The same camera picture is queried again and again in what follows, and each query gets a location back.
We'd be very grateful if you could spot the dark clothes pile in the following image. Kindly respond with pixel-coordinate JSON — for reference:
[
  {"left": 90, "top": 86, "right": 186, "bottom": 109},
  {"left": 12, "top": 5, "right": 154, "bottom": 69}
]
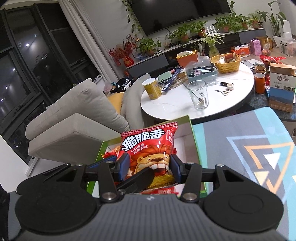
[{"left": 110, "top": 77, "right": 137, "bottom": 93}]

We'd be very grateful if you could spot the red yellow snack packet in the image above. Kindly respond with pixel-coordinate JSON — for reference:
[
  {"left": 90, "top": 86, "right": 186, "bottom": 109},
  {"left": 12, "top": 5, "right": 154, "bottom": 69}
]
[{"left": 102, "top": 145, "right": 122, "bottom": 160}]

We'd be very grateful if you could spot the red lion snack bag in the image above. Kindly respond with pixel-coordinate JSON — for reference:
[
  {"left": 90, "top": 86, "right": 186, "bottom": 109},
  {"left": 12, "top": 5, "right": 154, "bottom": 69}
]
[{"left": 116, "top": 121, "right": 179, "bottom": 193}]

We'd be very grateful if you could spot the dark blue long box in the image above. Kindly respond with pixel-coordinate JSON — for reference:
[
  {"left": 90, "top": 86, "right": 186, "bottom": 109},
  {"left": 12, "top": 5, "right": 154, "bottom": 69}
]
[{"left": 162, "top": 67, "right": 183, "bottom": 94}]

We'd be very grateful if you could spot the round white table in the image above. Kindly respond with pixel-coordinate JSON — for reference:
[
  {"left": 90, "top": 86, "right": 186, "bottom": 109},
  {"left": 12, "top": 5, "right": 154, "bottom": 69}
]
[{"left": 141, "top": 61, "right": 255, "bottom": 121}]

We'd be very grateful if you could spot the green potted plant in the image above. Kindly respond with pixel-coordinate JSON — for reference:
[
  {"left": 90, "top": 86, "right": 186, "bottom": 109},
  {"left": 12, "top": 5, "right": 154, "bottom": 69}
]
[
  {"left": 233, "top": 14, "right": 250, "bottom": 30},
  {"left": 171, "top": 23, "right": 195, "bottom": 43},
  {"left": 248, "top": 10, "right": 262, "bottom": 29},
  {"left": 213, "top": 16, "right": 236, "bottom": 33},
  {"left": 192, "top": 21, "right": 208, "bottom": 39},
  {"left": 136, "top": 37, "right": 162, "bottom": 57}
]

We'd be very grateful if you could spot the orange box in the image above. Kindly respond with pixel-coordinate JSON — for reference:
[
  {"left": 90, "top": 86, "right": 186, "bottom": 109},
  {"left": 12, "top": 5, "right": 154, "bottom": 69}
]
[{"left": 176, "top": 50, "right": 199, "bottom": 68}]

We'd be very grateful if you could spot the orange white carton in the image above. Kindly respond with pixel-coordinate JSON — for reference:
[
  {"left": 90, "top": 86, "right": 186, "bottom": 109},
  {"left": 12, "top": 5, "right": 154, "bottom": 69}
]
[{"left": 231, "top": 44, "right": 251, "bottom": 58}]

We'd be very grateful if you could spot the large leaf potted plant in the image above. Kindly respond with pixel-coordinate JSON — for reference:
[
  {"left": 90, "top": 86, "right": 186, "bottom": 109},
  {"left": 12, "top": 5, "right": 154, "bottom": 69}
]
[{"left": 258, "top": 1, "right": 286, "bottom": 48}]

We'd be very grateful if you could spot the clear storage box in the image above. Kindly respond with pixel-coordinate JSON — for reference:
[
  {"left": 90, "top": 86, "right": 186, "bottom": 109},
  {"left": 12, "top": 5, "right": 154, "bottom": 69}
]
[{"left": 279, "top": 39, "right": 296, "bottom": 56}]

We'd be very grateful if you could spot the grey blue tray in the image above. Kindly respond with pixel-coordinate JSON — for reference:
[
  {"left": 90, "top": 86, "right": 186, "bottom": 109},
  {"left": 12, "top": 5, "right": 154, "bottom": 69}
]
[{"left": 186, "top": 65, "right": 219, "bottom": 84}]

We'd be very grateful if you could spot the spider plant in vase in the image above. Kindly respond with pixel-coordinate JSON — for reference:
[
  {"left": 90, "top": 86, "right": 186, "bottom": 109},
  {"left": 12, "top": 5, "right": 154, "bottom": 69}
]
[{"left": 196, "top": 32, "right": 226, "bottom": 58}]

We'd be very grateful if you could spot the light grey sofa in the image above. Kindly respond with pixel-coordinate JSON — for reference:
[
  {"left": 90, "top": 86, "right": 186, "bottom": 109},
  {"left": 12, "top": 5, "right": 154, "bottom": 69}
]
[{"left": 25, "top": 74, "right": 152, "bottom": 164}]

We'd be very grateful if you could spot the dark tv cabinet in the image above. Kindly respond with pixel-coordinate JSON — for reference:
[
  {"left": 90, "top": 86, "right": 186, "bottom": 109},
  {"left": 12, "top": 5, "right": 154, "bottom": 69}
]
[{"left": 126, "top": 28, "right": 266, "bottom": 77}]

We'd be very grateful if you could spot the printed table mat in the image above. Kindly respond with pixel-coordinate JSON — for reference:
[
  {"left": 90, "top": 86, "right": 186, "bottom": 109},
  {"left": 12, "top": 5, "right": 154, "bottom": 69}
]
[{"left": 192, "top": 107, "right": 296, "bottom": 234}]

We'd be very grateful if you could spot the pink box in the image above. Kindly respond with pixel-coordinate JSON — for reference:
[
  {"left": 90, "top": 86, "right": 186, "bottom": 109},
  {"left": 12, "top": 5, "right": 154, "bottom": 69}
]
[{"left": 249, "top": 39, "right": 263, "bottom": 56}]

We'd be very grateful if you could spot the red printed bag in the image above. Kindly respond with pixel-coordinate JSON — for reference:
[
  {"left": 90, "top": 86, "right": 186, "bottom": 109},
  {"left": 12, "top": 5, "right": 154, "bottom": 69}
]
[{"left": 259, "top": 54, "right": 287, "bottom": 64}]

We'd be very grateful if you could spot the green trailing vine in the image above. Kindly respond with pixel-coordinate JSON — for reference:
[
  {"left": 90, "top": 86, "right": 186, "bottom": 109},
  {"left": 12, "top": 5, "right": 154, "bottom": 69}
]
[{"left": 121, "top": 0, "right": 144, "bottom": 37}]

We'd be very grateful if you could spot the white curtain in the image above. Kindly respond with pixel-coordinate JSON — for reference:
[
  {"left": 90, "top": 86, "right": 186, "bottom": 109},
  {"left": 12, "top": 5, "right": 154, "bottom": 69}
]
[{"left": 58, "top": 0, "right": 121, "bottom": 93}]

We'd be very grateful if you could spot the small red snack packet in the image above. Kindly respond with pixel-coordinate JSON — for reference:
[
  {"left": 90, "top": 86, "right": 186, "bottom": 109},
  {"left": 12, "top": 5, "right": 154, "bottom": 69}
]
[{"left": 141, "top": 185, "right": 183, "bottom": 195}]

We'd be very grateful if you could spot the black television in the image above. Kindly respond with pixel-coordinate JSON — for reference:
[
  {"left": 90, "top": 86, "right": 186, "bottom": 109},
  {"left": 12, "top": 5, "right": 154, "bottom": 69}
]
[{"left": 129, "top": 0, "right": 232, "bottom": 36}]

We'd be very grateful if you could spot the dark marble side table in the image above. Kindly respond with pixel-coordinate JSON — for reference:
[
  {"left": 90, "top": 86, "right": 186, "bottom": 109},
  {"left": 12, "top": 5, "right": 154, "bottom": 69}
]
[{"left": 250, "top": 93, "right": 296, "bottom": 122}]

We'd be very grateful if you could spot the yellow woven basket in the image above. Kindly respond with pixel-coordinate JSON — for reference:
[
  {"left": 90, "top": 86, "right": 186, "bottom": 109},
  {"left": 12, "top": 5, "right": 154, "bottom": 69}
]
[{"left": 211, "top": 54, "right": 241, "bottom": 74}]

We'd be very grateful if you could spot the yellow canister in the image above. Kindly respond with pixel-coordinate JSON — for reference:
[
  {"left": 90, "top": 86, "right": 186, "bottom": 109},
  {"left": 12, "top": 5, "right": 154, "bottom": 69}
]
[{"left": 142, "top": 78, "right": 163, "bottom": 100}]

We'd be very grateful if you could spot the dark framed window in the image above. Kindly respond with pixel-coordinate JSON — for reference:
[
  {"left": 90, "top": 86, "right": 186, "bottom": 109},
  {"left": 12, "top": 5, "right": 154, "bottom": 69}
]
[{"left": 0, "top": 0, "right": 102, "bottom": 163}]

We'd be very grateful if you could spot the white air purifier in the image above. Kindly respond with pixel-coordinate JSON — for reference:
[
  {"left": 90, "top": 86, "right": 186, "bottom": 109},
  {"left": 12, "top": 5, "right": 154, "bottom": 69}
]
[{"left": 282, "top": 20, "right": 292, "bottom": 35}]

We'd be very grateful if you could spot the mint green pouch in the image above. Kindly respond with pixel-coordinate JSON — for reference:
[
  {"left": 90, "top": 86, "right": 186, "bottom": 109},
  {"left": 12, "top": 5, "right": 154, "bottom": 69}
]
[{"left": 157, "top": 71, "right": 173, "bottom": 84}]

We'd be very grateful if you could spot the red flower arrangement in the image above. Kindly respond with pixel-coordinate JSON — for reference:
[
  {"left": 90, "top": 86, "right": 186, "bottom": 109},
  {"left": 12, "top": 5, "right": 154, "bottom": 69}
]
[{"left": 108, "top": 34, "right": 139, "bottom": 66}]

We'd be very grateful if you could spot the green cardboard box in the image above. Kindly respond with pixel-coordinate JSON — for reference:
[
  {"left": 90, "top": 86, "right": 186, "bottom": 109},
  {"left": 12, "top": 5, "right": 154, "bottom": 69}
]
[{"left": 87, "top": 115, "right": 207, "bottom": 197}]

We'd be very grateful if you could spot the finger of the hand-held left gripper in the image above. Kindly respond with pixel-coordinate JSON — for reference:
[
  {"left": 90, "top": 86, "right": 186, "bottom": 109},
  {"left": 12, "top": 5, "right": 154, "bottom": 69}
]
[
  {"left": 43, "top": 155, "right": 118, "bottom": 179},
  {"left": 117, "top": 168, "right": 155, "bottom": 193}
]

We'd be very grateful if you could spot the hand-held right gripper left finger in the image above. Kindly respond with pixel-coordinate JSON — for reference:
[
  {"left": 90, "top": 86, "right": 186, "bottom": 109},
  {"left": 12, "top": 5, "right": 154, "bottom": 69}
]
[{"left": 55, "top": 153, "right": 131, "bottom": 201}]

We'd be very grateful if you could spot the glass cup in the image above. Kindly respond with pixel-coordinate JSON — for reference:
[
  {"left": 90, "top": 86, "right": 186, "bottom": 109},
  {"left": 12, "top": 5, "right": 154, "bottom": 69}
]
[{"left": 187, "top": 80, "right": 209, "bottom": 110}]

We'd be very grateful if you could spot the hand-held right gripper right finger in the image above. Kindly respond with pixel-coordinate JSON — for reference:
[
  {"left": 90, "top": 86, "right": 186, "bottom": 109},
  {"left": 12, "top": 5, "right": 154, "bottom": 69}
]
[{"left": 170, "top": 153, "right": 242, "bottom": 202}]

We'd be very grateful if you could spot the brown cardboard box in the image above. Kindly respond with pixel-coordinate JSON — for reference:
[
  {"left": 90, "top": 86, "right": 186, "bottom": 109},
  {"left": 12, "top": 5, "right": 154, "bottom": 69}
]
[{"left": 257, "top": 37, "right": 273, "bottom": 50}]

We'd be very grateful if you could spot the yellow cushion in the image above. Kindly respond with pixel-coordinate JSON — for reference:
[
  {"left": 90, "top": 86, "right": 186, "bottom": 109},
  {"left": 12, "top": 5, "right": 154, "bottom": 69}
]
[{"left": 107, "top": 92, "right": 125, "bottom": 114}]

